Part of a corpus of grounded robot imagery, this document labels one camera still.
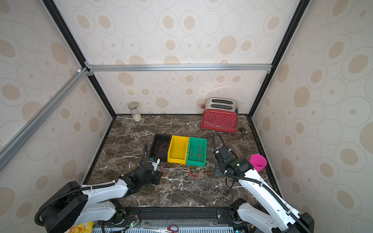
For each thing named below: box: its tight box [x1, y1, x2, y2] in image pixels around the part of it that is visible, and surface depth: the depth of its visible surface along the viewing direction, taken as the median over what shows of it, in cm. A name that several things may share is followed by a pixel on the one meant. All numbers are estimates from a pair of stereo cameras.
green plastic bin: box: [186, 136, 208, 167], surface depth 94 cm
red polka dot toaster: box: [200, 97, 239, 133], surface depth 105 cm
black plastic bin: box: [150, 134, 172, 163], surface depth 102 cm
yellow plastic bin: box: [167, 134, 190, 165], surface depth 97 cm
